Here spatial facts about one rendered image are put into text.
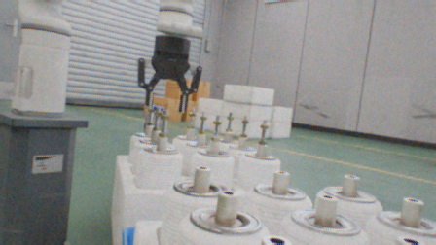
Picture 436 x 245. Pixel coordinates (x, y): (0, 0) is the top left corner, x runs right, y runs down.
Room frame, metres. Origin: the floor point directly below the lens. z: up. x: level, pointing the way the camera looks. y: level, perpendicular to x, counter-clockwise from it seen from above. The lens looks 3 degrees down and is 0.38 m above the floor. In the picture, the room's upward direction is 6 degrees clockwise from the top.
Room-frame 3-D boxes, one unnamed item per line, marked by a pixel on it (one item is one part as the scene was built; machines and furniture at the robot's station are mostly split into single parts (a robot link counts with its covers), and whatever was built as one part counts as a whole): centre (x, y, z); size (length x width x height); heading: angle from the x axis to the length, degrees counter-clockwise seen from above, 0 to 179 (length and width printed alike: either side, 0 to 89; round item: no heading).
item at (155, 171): (0.75, 0.12, 0.16); 0.10 x 0.10 x 0.18
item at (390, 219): (0.43, -0.25, 0.25); 0.08 x 0.08 x 0.01
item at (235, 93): (3.87, -0.29, 0.45); 0.39 x 0.39 x 0.18; 48
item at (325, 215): (0.39, -0.13, 0.26); 0.02 x 0.02 x 0.03
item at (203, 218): (0.36, -0.02, 0.25); 0.08 x 0.08 x 0.01
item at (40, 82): (0.74, 0.38, 0.39); 0.09 x 0.09 x 0.17; 47
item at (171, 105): (4.82, 0.71, 0.15); 0.30 x 0.24 x 0.30; 46
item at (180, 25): (0.74, 0.11, 0.52); 0.11 x 0.09 x 0.06; 20
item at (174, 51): (0.76, 0.12, 0.45); 0.08 x 0.08 x 0.09
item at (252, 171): (0.83, -0.11, 0.16); 0.10 x 0.10 x 0.18
